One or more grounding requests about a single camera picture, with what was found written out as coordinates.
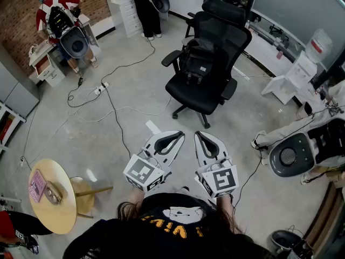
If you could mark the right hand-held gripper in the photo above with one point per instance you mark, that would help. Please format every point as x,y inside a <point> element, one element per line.
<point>221,181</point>

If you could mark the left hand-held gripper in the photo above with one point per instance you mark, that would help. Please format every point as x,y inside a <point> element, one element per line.
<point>141,171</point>

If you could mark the black mesh office chair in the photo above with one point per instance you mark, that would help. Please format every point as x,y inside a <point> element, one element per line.
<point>215,96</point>

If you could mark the black backpack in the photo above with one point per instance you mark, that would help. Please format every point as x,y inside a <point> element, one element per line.
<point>198,59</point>

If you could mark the person's right forearm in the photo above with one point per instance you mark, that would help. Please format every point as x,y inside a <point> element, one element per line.
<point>225,209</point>

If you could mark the person's left forearm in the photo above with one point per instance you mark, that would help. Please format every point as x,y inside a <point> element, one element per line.
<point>136,197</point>

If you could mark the black chair with grey seat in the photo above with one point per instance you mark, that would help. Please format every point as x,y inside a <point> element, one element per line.
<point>188,40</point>

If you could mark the white paper strip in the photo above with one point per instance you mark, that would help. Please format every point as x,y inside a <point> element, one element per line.
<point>153,127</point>

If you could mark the white power strip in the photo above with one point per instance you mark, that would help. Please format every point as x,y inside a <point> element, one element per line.
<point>102,88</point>

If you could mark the white low stand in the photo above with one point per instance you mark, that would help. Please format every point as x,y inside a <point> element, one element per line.
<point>277,89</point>

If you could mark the person's black printed shirt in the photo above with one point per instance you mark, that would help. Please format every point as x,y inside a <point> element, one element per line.
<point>161,239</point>

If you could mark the wooden stool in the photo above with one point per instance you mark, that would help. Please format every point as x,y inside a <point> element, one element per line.
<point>83,187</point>

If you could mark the black power adapter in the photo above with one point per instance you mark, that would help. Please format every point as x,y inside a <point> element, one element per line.
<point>80,82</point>

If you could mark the pink cup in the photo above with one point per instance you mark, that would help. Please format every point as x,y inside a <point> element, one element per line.
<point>279,54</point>

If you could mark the white water dispenser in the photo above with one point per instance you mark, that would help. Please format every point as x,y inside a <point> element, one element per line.
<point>300,70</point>

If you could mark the eyeglasses in open case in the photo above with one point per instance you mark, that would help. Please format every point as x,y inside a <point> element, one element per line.
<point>53,193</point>

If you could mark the round wooden table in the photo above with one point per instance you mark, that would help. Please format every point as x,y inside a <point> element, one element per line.
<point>58,217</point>

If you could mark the pink book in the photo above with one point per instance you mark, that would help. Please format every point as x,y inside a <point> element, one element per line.
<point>37,186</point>

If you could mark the white drawer cabinet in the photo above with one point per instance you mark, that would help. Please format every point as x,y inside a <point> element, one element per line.
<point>126,9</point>

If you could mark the white desk with drawer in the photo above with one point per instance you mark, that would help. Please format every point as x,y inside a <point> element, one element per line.
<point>47,69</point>

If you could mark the clear water bottle red label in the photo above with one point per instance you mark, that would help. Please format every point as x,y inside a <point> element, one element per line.
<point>319,46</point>

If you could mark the white open shelf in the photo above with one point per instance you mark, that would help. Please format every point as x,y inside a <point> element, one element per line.
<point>8,123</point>

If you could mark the grey cabinet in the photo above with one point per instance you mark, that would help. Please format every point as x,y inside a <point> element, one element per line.
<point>13,88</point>

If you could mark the red cloth item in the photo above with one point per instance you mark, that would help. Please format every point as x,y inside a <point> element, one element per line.
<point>6,224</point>

